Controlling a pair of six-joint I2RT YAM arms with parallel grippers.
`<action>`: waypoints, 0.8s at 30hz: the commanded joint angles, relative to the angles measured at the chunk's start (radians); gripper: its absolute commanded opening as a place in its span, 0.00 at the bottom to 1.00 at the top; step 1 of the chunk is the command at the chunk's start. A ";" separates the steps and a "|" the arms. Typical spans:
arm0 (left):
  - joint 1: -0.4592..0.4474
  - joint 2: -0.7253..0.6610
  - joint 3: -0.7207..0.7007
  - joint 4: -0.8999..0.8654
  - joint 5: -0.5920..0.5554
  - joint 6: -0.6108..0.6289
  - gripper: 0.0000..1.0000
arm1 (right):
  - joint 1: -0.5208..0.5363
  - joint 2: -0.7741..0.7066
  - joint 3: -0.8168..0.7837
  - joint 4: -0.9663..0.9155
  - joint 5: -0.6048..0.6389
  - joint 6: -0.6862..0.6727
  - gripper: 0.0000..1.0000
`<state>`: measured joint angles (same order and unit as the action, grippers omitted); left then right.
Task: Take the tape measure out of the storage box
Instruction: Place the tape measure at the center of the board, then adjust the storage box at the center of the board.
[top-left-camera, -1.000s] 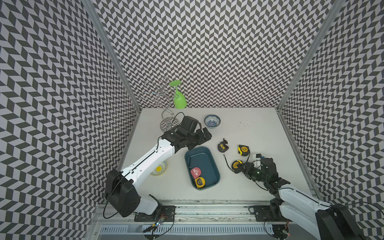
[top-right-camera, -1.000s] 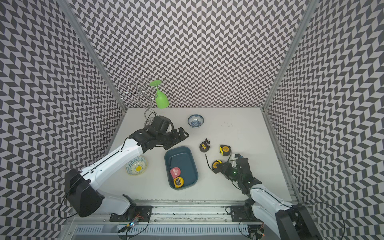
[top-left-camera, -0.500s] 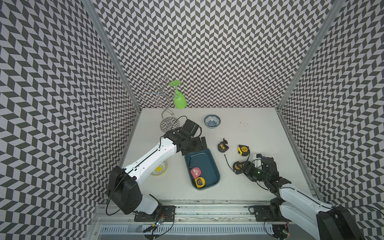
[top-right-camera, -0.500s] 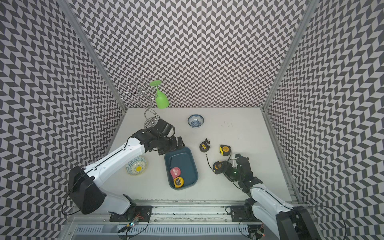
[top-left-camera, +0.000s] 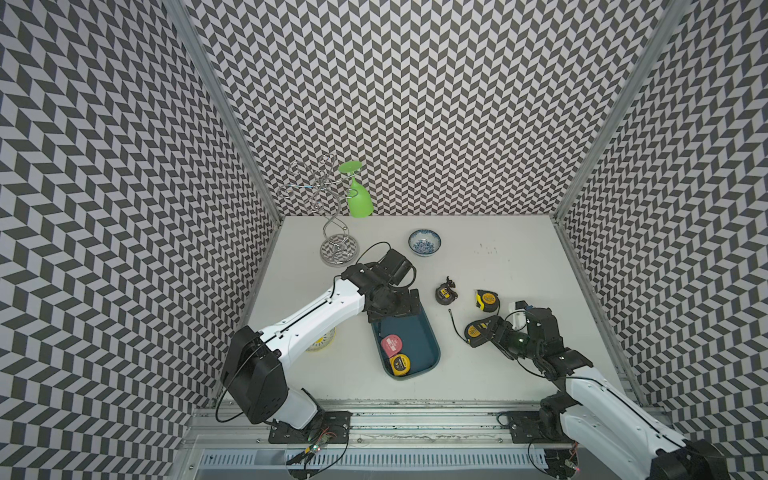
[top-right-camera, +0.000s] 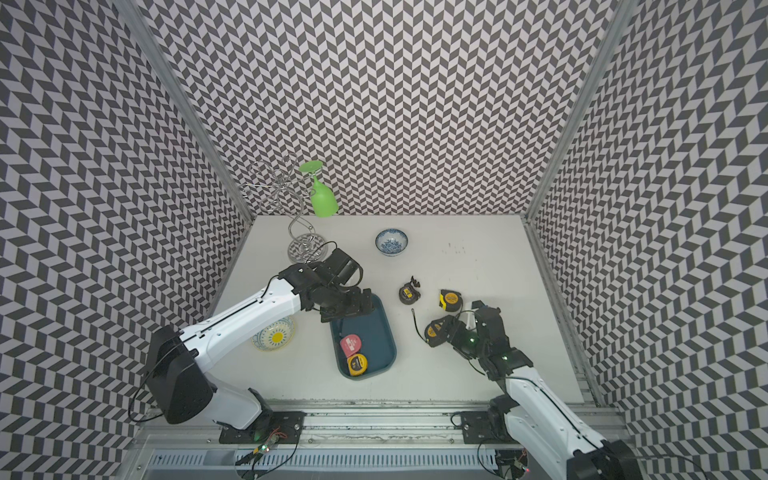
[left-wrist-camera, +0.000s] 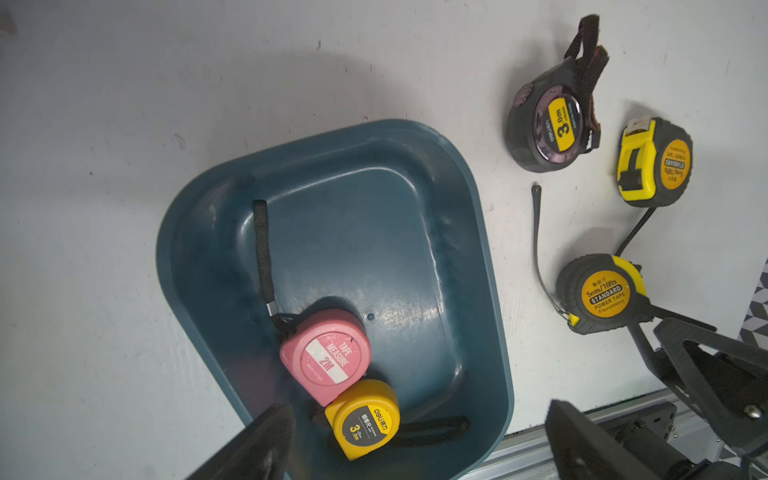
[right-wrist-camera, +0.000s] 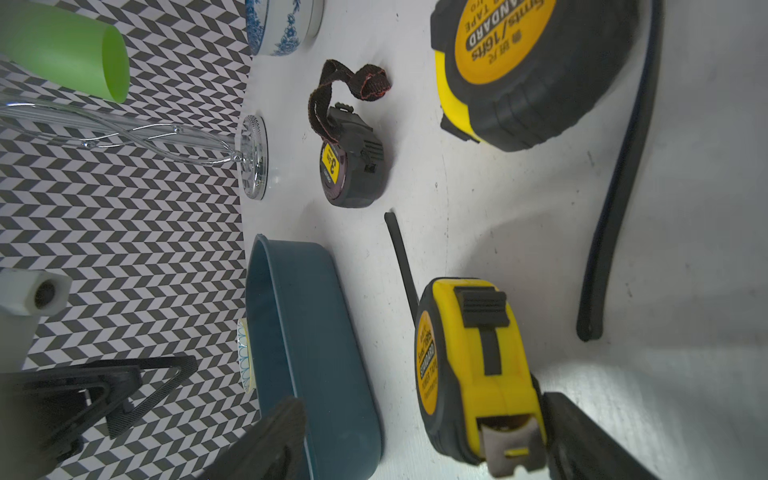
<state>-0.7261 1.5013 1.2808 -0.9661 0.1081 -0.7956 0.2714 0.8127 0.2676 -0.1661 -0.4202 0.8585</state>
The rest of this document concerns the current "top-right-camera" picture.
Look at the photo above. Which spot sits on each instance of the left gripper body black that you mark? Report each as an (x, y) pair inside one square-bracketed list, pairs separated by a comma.
[(341, 302)]

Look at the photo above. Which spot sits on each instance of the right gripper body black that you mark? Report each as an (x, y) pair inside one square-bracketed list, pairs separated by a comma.
[(472, 345)]

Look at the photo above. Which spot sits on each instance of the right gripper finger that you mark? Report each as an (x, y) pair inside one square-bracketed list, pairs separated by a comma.
[(445, 337), (461, 320)]

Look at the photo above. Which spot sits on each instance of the large yellow black tape measure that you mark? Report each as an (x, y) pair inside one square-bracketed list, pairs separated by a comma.
[(450, 300)]

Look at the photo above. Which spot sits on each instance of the teal plastic storage tray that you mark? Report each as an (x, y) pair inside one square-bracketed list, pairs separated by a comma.
[(378, 346)]

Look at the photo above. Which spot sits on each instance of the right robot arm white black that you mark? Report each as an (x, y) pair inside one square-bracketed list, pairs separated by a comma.
[(529, 411)]

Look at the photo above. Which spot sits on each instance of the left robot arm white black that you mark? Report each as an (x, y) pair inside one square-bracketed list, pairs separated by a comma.
[(179, 361)]

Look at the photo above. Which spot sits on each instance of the pink tape measure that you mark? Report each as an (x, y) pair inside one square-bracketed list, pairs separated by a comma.
[(350, 345)]

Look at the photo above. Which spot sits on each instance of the yellow tape measure front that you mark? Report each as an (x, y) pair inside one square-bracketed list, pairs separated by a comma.
[(357, 364)]

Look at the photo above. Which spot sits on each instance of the blue white ceramic bowl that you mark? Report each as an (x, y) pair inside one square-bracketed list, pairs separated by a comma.
[(391, 242)]

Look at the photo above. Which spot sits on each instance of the yellow patterned small bowl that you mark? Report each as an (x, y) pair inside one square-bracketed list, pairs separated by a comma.
[(275, 336)]

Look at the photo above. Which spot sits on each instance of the green plastic cup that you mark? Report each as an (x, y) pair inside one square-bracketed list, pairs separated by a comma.
[(322, 198)]

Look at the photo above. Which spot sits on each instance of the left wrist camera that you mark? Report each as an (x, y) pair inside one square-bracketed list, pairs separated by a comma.
[(340, 269)]

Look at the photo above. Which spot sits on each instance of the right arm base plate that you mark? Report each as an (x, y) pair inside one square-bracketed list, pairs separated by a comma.
[(483, 427)]

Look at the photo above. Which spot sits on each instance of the chrome wire cup stand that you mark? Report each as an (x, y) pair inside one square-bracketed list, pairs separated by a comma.
[(286, 190)]

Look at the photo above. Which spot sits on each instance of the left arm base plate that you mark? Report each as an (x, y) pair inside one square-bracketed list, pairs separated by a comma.
[(286, 425)]

